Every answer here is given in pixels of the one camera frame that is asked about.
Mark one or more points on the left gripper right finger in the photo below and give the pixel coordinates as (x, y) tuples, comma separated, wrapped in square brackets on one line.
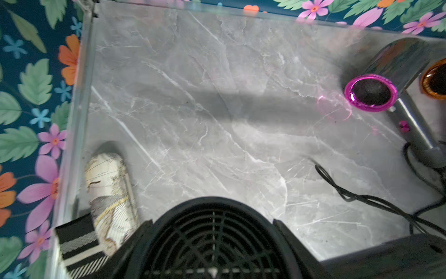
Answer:
[(310, 268)]

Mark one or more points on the black white striped sock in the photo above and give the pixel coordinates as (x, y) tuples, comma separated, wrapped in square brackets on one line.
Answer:
[(82, 254)]

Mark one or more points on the pink hair dryer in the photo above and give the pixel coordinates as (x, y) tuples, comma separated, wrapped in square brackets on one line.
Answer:
[(433, 81)]

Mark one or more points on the dark grey hair dryer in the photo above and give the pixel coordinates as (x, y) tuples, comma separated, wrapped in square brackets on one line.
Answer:
[(382, 87), (220, 238)]

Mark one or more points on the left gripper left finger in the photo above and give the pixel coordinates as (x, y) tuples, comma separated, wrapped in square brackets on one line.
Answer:
[(116, 266)]

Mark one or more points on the rolled beige cloth bundle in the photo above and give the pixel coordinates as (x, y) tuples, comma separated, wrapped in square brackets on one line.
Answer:
[(113, 208)]

